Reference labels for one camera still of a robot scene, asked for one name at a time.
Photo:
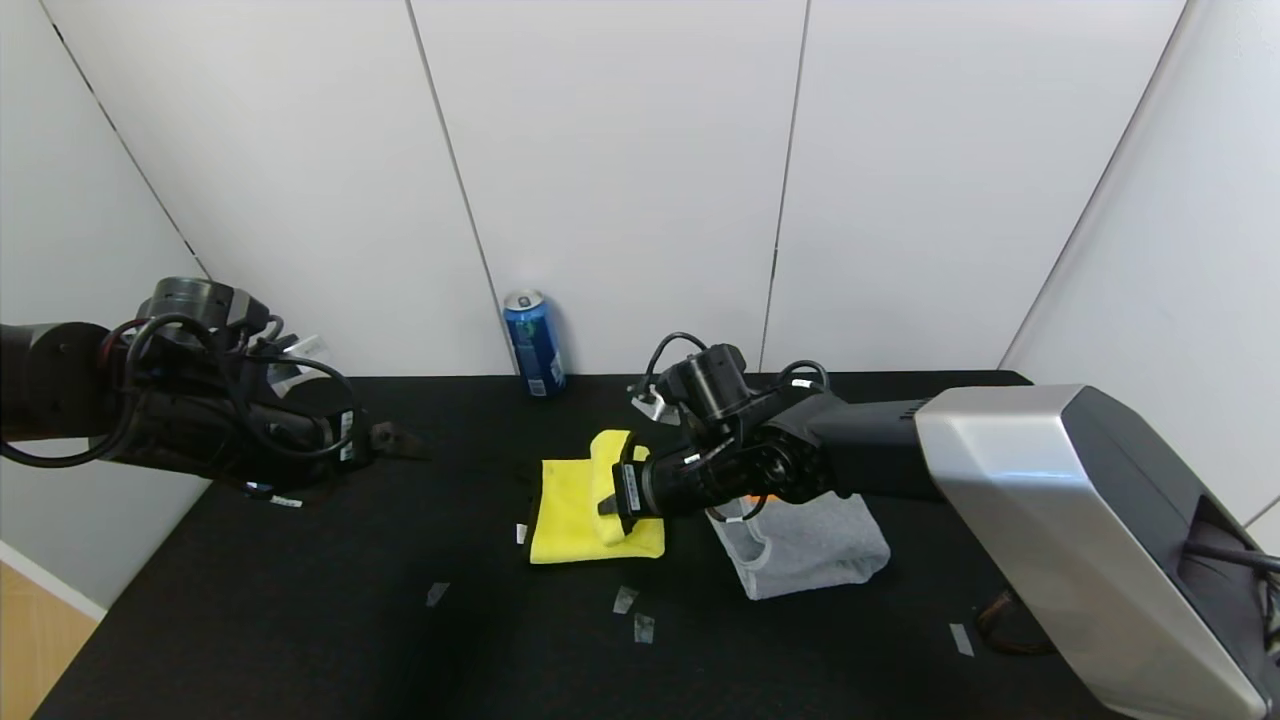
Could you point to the clear tape marker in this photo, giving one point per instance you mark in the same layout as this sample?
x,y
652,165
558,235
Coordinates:
x,y
644,628
961,640
625,599
437,594

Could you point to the grey towel with orange marks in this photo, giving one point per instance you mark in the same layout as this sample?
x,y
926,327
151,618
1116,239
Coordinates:
x,y
820,550

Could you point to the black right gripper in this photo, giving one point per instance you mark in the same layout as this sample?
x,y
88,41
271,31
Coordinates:
x,y
630,490

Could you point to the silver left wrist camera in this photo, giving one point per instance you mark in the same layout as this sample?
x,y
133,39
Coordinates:
x,y
298,355

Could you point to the yellow towel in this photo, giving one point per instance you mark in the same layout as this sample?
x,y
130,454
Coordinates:
x,y
570,510

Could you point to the blue and green drink can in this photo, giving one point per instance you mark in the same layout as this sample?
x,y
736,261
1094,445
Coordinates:
x,y
535,345

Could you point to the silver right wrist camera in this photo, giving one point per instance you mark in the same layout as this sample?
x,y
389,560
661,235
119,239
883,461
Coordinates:
x,y
650,405

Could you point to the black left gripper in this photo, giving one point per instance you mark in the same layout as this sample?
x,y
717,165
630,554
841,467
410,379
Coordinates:
x,y
347,436

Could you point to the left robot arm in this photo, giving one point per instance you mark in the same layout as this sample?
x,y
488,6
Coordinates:
x,y
50,380

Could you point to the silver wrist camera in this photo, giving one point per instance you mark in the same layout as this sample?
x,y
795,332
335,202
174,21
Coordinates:
x,y
650,405
298,355

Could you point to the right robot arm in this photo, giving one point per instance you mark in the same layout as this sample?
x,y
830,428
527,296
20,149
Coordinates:
x,y
1000,470

